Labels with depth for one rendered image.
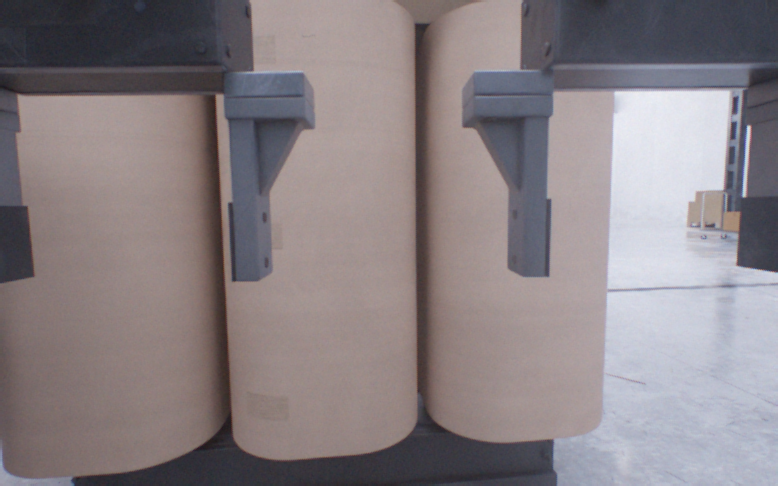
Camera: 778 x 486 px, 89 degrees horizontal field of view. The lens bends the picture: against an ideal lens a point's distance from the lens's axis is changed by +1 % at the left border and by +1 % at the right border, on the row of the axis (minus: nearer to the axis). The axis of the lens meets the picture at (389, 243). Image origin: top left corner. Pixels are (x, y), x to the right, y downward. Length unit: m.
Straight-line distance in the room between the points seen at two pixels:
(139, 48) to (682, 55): 0.25
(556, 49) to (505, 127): 0.04
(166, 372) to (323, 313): 0.32
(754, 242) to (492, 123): 0.16
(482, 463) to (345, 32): 0.99
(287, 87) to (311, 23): 0.61
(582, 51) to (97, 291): 0.82
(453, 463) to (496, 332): 0.39
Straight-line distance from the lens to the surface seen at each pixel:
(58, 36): 0.25
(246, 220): 0.21
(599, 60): 0.22
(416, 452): 1.06
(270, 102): 0.21
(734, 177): 13.47
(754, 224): 0.30
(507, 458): 1.14
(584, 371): 0.95
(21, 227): 0.29
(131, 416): 0.93
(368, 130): 0.76
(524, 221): 0.21
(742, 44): 0.26
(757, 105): 0.31
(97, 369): 0.91
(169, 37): 0.22
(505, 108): 0.21
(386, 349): 0.81
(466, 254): 0.81
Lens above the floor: 0.69
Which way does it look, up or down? 5 degrees down
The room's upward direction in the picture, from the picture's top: 1 degrees counter-clockwise
